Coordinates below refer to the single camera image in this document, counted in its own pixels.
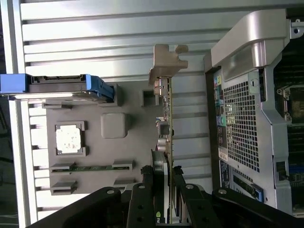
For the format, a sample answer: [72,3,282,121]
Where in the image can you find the green motherboard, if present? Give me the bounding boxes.
[273,45,304,214]

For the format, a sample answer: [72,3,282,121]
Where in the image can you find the blue plastic disk caddy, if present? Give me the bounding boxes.
[0,73,115,104]

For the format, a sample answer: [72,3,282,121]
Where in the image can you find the CPU socket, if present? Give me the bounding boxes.
[276,85,304,124]

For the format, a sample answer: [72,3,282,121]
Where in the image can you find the silver CPU chip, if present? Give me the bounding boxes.
[56,125,85,154]

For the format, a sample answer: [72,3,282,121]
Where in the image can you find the open black PC case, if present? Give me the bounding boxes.
[203,8,304,218]

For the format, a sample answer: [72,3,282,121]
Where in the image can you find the silver hard disk white label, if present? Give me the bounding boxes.
[8,75,100,102]

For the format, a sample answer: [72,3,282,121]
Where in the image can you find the green RAM stick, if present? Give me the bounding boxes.
[51,166,133,172]

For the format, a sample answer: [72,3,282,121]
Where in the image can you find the grey plastic parts rack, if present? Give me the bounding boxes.
[41,82,168,197]

